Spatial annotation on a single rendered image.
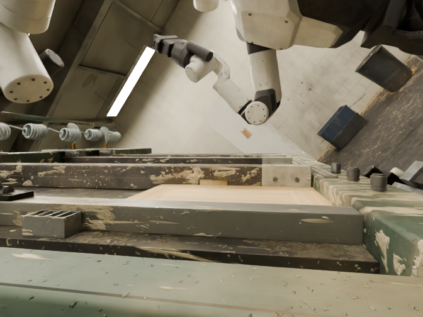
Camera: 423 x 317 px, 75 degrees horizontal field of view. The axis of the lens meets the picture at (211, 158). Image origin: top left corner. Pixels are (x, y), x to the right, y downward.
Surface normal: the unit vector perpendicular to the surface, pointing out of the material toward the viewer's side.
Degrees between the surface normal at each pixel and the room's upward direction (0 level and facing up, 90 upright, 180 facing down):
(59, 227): 89
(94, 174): 90
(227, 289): 51
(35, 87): 161
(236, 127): 90
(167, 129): 90
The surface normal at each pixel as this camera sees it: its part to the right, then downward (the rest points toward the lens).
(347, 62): -0.26, 0.16
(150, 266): 0.00, -1.00
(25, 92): 0.52, 0.84
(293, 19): 0.27, 0.86
